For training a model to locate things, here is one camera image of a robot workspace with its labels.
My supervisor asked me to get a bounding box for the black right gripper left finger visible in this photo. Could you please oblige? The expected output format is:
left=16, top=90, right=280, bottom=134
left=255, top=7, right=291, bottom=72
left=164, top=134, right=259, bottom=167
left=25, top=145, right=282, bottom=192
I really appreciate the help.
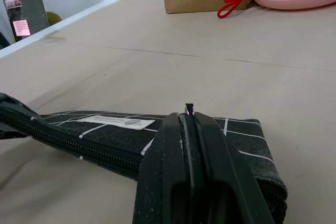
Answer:
left=131, top=112, right=194, bottom=224

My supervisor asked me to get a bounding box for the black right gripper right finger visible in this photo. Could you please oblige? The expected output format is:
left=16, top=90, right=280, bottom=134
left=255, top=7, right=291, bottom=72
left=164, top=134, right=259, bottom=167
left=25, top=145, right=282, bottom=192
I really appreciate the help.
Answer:
left=191, top=111, right=278, bottom=224

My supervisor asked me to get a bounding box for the black grid zip pouch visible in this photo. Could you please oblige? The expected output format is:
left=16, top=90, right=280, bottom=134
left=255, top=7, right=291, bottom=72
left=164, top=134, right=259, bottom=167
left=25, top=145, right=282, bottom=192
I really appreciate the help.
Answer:
left=0, top=93, right=288, bottom=224

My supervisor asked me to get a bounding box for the metal zipper pull tab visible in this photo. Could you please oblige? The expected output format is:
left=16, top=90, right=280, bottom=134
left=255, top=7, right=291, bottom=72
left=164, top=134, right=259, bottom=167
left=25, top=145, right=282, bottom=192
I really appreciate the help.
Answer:
left=184, top=102, right=195, bottom=116

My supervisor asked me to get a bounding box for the olive green chair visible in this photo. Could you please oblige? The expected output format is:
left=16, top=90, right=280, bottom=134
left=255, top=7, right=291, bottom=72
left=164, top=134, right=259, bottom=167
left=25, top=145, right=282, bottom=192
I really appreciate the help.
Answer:
left=45, top=11, right=62, bottom=27

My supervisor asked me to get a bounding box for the pink plastic plate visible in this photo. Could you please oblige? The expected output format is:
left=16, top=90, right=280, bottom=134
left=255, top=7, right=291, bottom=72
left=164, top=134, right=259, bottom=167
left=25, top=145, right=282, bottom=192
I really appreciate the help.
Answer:
left=251, top=0, right=336, bottom=10

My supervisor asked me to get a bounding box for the black computer monitor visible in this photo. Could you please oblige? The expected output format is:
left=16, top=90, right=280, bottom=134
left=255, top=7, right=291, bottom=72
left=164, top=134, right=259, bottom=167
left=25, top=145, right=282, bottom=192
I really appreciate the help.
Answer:
left=2, top=0, right=49, bottom=44

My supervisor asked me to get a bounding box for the red looped cord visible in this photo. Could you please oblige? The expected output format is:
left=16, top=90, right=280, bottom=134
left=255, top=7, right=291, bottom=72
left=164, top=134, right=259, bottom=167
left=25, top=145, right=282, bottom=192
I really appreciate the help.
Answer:
left=217, top=0, right=257, bottom=19

